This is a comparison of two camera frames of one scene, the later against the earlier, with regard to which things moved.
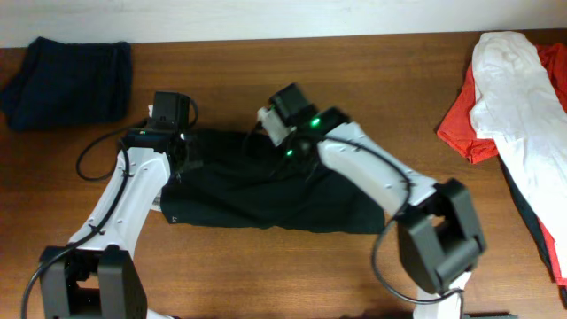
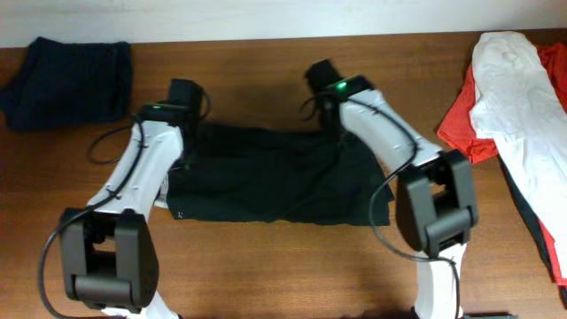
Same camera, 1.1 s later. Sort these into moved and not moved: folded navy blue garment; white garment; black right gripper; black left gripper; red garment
Moved: black right gripper; black left gripper
Not moved: folded navy blue garment; white garment; red garment
